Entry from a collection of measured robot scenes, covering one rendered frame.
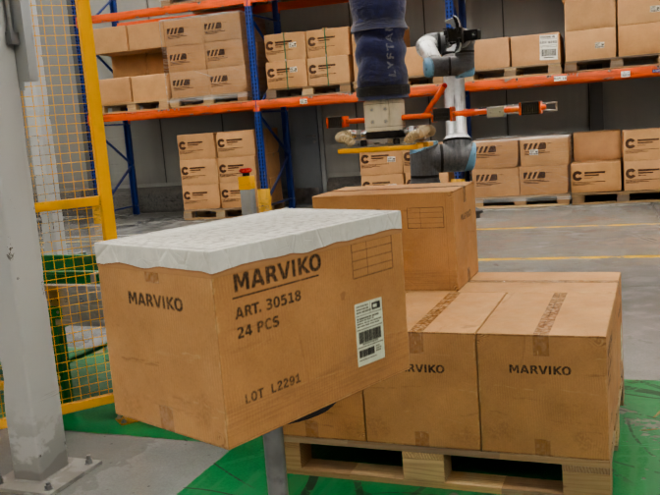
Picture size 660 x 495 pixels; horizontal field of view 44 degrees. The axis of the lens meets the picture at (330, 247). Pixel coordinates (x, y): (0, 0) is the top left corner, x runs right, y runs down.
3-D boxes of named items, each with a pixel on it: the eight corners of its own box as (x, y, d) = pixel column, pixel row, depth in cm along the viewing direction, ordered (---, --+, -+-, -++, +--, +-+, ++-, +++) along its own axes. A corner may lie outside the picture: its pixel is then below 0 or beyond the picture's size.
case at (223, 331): (228, 451, 162) (208, 251, 156) (114, 413, 189) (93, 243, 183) (412, 368, 206) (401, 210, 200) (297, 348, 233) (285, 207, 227)
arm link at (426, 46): (413, 31, 439) (423, 57, 377) (437, 30, 438) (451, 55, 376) (413, 53, 443) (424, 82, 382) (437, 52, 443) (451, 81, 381)
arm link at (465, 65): (449, 79, 388) (448, 52, 386) (473, 78, 388) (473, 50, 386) (451, 78, 379) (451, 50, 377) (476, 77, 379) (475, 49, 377)
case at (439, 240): (318, 290, 349) (311, 196, 343) (351, 271, 385) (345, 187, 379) (458, 291, 326) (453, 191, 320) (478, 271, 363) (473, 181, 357)
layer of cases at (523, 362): (262, 433, 299) (252, 327, 293) (356, 355, 390) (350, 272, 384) (609, 462, 254) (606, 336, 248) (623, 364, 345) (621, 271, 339)
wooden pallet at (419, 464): (265, 471, 301) (262, 434, 299) (357, 384, 393) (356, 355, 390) (611, 505, 256) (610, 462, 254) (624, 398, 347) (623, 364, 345)
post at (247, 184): (254, 361, 443) (237, 177, 428) (260, 357, 449) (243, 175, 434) (265, 362, 440) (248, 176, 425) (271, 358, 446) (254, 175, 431)
